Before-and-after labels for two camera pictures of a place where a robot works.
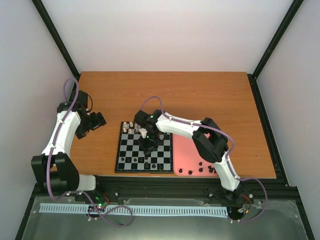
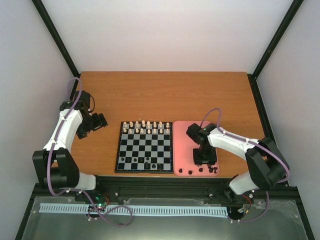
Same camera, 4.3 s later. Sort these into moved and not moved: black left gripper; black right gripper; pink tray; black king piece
Moved: black right gripper
Not moved: black king piece; pink tray; black left gripper
